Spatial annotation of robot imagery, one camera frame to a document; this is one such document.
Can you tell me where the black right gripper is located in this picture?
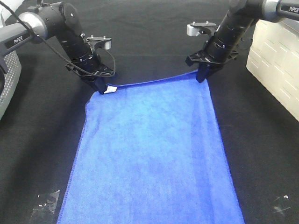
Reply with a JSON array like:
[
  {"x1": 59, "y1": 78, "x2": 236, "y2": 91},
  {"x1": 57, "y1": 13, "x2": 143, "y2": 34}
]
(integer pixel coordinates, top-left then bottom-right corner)
[{"x1": 185, "y1": 46, "x2": 239, "y2": 83}]

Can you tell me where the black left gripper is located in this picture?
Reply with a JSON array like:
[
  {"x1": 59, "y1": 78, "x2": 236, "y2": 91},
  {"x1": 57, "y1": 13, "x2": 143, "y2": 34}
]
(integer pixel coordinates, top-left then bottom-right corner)
[{"x1": 65, "y1": 56, "x2": 115, "y2": 94}]

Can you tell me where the blue microfibre towel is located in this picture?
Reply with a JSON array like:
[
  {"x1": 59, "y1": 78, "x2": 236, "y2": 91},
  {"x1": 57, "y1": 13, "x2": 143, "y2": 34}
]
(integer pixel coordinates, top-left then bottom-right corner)
[{"x1": 57, "y1": 72, "x2": 244, "y2": 224}]

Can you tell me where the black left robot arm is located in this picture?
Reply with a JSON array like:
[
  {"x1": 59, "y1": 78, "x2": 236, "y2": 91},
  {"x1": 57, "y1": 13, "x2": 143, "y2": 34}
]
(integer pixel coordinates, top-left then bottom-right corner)
[{"x1": 0, "y1": 0, "x2": 116, "y2": 94}]

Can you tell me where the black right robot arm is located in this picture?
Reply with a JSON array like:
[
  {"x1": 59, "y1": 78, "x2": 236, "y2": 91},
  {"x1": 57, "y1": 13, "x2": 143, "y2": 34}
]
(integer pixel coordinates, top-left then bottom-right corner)
[{"x1": 185, "y1": 0, "x2": 299, "y2": 83}]

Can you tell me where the black table cloth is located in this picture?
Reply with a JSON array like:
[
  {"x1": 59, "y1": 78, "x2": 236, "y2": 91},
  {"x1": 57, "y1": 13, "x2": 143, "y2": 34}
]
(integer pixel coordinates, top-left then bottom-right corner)
[{"x1": 0, "y1": 0, "x2": 299, "y2": 224}]

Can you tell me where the white plastic storage box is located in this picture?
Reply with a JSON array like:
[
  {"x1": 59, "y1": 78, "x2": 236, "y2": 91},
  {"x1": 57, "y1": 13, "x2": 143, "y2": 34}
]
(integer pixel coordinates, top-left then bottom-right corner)
[{"x1": 246, "y1": 19, "x2": 299, "y2": 119}]

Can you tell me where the grey perforated metal basket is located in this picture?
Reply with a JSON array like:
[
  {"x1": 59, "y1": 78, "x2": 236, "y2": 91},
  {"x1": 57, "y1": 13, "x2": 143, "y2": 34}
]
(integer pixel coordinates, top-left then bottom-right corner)
[{"x1": 0, "y1": 51, "x2": 21, "y2": 119}]

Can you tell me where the clear tape strip left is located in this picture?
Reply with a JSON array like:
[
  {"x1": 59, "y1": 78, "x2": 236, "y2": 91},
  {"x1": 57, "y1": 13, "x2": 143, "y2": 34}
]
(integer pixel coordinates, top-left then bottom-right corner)
[{"x1": 29, "y1": 190, "x2": 60, "y2": 224}]

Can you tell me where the clear tape strip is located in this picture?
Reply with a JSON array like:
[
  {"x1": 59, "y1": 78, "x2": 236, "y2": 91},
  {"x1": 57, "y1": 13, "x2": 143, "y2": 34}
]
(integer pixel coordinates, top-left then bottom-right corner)
[
  {"x1": 271, "y1": 195, "x2": 292, "y2": 217},
  {"x1": 29, "y1": 190, "x2": 60, "y2": 224}
]

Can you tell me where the clear tape strip right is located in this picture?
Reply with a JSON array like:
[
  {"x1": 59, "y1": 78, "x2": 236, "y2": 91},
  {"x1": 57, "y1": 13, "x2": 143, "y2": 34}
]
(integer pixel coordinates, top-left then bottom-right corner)
[{"x1": 271, "y1": 195, "x2": 292, "y2": 217}]

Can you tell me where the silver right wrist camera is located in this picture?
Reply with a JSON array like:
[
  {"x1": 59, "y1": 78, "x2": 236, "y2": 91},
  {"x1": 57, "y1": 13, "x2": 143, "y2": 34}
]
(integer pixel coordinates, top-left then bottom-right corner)
[{"x1": 186, "y1": 21, "x2": 218, "y2": 37}]

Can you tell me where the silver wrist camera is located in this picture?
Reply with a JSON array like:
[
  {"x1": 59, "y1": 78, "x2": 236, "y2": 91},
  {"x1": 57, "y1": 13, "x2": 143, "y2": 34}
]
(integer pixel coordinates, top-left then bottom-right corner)
[
  {"x1": 186, "y1": 21, "x2": 218, "y2": 37},
  {"x1": 86, "y1": 36, "x2": 112, "y2": 50}
]

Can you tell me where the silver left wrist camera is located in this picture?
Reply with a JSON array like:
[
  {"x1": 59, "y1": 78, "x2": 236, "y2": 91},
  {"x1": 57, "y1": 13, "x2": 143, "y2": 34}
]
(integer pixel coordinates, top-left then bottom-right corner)
[{"x1": 86, "y1": 36, "x2": 112, "y2": 50}]

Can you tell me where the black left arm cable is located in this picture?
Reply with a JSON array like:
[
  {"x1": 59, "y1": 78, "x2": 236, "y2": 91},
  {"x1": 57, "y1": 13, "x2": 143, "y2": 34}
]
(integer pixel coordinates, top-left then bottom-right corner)
[{"x1": 2, "y1": 0, "x2": 117, "y2": 79}]

